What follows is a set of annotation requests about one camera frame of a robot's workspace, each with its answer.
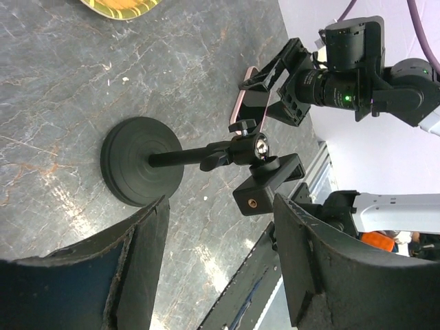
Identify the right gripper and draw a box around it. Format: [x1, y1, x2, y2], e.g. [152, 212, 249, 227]
[239, 38, 314, 126]

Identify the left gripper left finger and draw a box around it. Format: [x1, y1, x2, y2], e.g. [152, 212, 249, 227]
[1, 197, 170, 329]

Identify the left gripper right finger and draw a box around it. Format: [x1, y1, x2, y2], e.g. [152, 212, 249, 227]
[274, 195, 439, 329]

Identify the pink smartphone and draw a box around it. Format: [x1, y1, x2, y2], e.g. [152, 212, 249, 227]
[229, 65, 272, 131]

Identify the black phone stand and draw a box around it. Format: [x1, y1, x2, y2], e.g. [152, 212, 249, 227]
[100, 117, 305, 216]

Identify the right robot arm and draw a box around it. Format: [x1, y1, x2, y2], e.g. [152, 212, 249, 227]
[240, 16, 439, 252]

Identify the woven bamboo tray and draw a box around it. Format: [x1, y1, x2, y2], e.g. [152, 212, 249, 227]
[80, 0, 162, 21]

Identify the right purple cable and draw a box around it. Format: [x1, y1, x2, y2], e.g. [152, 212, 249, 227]
[335, 0, 440, 80]

